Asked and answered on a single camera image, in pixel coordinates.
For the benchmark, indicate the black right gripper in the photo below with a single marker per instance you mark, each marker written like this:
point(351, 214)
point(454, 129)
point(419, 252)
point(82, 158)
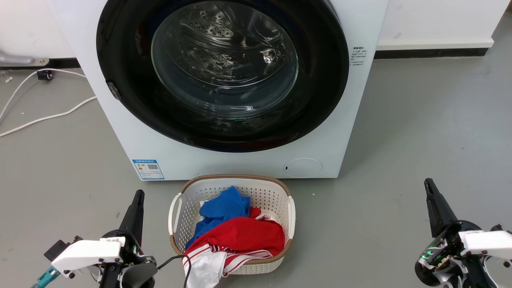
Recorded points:
point(442, 260)

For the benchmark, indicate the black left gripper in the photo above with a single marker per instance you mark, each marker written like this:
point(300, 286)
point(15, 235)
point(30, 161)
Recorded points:
point(134, 276)

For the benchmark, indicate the black round glass washer door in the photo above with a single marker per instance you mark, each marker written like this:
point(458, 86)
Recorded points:
point(324, 88)

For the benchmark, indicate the white front-load washing machine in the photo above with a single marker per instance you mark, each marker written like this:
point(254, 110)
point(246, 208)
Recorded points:
point(240, 164)

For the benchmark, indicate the blue energy label sticker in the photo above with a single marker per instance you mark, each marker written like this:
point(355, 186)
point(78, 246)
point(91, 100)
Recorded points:
point(148, 169)

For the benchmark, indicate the blue garment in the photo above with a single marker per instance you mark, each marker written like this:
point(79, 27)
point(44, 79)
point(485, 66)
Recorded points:
point(226, 208)

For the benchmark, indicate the red and white striped garment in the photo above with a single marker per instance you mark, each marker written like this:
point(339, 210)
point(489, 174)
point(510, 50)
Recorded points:
point(244, 236)

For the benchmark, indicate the white perforated plastic laundry basket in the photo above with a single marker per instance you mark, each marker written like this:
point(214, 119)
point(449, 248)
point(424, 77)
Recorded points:
point(266, 196)

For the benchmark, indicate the round white filter cover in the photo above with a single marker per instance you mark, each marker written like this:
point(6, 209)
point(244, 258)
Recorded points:
point(304, 167)

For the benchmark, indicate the small black caster wheel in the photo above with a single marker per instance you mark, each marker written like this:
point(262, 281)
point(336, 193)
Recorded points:
point(45, 74)

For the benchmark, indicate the grey metal furniture leg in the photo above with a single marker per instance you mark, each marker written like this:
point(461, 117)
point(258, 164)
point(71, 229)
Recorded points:
point(18, 60)

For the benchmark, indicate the steel perforated washer drum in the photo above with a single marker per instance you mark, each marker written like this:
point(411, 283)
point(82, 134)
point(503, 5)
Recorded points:
point(208, 24)

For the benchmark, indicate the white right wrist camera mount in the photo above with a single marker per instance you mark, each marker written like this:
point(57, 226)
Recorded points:
point(490, 242)

